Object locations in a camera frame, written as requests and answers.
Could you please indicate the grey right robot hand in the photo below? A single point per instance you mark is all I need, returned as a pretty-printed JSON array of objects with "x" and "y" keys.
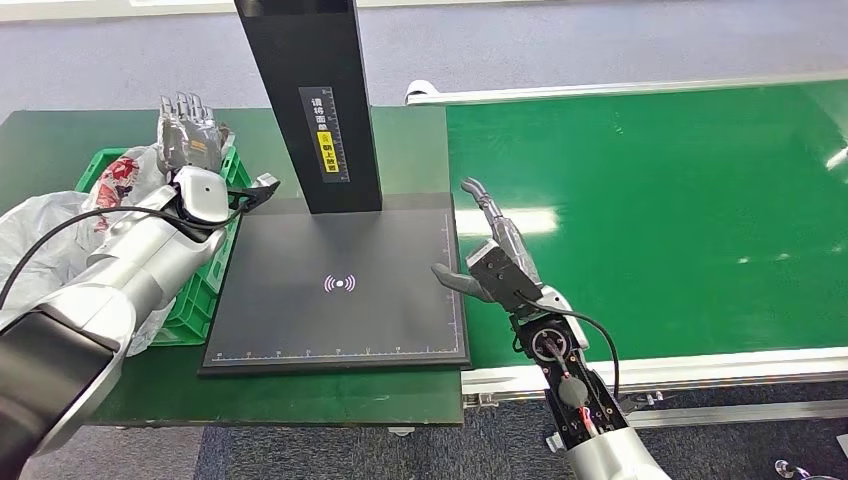
[{"x": 510, "y": 232}]

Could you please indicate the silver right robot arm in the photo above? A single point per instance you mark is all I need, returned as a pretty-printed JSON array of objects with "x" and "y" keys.
[{"x": 609, "y": 457}]

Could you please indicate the green plastic basket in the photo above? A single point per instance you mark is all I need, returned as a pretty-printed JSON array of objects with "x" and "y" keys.
[{"x": 192, "y": 311}]

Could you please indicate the green conveyor belt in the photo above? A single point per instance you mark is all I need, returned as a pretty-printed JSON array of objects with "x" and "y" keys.
[{"x": 696, "y": 232}]

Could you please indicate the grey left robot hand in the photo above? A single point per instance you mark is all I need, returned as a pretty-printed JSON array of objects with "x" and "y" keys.
[{"x": 192, "y": 142}]

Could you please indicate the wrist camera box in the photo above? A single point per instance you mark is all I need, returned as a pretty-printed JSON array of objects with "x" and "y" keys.
[
  {"x": 255, "y": 194},
  {"x": 507, "y": 278}
]

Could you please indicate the black yellow ruler label sticker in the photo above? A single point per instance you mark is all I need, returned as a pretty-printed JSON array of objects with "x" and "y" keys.
[{"x": 322, "y": 126}]

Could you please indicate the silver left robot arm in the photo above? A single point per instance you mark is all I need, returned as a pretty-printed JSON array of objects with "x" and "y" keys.
[{"x": 132, "y": 265}]

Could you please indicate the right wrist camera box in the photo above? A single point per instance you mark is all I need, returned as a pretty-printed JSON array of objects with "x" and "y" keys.
[{"x": 507, "y": 278}]

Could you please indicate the large white package red print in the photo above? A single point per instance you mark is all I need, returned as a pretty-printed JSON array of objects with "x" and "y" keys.
[{"x": 46, "y": 245}]

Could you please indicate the small silver metal fitting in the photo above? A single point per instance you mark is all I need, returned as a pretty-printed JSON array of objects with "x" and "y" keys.
[{"x": 790, "y": 470}]

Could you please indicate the white conveyor end cap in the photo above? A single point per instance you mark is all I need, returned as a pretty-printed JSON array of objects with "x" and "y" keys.
[{"x": 419, "y": 89}]

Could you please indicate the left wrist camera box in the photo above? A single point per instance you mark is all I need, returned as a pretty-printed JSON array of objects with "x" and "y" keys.
[{"x": 255, "y": 194}]

